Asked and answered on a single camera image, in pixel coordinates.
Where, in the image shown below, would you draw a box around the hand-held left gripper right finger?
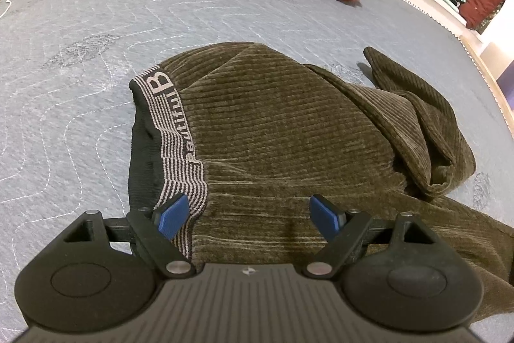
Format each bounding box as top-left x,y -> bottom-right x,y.
304,194 -> 440,280

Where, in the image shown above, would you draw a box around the maroon cushion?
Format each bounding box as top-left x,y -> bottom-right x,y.
458,0 -> 509,30

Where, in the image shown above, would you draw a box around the grey quilted mattress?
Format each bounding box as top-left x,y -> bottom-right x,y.
0,0 -> 514,343

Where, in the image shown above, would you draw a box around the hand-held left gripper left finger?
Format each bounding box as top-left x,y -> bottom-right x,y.
60,194 -> 197,280

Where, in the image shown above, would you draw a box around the brown corduroy pants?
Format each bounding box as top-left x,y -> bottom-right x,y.
128,41 -> 514,301

